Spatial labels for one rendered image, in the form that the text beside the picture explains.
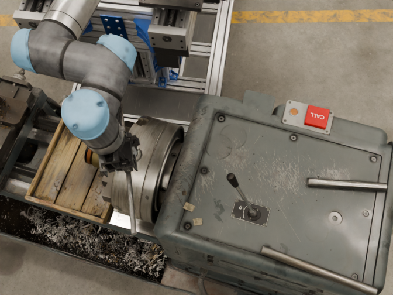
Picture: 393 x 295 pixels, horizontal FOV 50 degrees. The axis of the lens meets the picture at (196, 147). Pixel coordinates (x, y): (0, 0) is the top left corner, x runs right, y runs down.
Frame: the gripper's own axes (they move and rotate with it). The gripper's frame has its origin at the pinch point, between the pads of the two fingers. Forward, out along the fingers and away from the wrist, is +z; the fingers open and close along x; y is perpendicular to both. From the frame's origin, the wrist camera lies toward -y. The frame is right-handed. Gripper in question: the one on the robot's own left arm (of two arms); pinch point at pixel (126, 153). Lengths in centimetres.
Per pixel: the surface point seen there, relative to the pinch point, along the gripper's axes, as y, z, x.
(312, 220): 23.2, 11.0, 42.6
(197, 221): 18.2, 9.9, 13.9
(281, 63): -87, 149, 81
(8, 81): -51, 43, -48
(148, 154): -2.7, 13.4, 3.7
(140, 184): 4.6, 15.1, 0.0
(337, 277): 37, 8, 44
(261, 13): -128, 153, 77
